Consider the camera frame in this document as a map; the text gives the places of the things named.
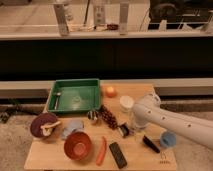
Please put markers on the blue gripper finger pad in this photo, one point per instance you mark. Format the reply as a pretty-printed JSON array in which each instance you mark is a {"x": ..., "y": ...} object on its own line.
[{"x": 167, "y": 139}]

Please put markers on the black handled brush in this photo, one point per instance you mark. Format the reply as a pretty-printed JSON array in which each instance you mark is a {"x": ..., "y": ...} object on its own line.
[{"x": 124, "y": 130}]

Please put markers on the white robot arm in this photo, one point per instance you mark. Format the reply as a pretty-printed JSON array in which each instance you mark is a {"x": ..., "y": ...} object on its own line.
[{"x": 147, "y": 109}]

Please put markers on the black remote control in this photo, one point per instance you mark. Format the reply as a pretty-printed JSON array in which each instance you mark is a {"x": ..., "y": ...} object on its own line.
[{"x": 118, "y": 155}]

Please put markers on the orange carrot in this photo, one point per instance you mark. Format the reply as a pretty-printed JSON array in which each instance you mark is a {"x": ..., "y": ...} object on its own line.
[{"x": 102, "y": 152}]

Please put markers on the dark grape bunch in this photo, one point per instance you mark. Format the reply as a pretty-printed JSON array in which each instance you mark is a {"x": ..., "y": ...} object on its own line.
[{"x": 108, "y": 117}]

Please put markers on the orange fruit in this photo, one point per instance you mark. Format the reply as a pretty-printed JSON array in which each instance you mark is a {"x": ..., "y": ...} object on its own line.
[{"x": 110, "y": 92}]

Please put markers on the striped small ball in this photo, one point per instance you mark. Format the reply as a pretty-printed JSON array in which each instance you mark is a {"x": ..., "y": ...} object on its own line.
[{"x": 92, "y": 115}]

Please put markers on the orange red bowl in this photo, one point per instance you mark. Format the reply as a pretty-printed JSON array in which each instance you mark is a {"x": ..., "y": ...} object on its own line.
[{"x": 77, "y": 146}]

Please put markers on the light blue cloth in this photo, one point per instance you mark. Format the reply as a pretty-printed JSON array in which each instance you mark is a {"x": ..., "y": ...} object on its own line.
[{"x": 71, "y": 127}]

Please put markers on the green plastic tray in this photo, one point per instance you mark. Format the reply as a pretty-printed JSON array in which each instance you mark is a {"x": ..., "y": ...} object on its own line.
[{"x": 77, "y": 96}]

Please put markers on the metal spoon in tray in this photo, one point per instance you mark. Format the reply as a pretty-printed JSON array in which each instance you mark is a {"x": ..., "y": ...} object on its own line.
[{"x": 58, "y": 94}]

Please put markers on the beige mushroom toy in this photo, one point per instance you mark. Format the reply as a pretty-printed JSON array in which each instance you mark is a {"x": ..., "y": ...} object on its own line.
[{"x": 48, "y": 128}]

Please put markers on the maroon bowl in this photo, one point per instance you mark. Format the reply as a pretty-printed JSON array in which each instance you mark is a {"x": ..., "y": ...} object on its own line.
[{"x": 42, "y": 119}]

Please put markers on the dark machine on shelf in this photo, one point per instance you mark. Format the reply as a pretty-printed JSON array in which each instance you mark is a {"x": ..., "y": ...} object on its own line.
[{"x": 173, "y": 11}]

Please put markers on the grey post right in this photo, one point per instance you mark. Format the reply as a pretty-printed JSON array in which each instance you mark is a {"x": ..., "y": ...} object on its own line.
[{"x": 123, "y": 19}]

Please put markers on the grey post left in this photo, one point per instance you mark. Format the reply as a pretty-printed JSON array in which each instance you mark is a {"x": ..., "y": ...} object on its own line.
[{"x": 61, "y": 19}]

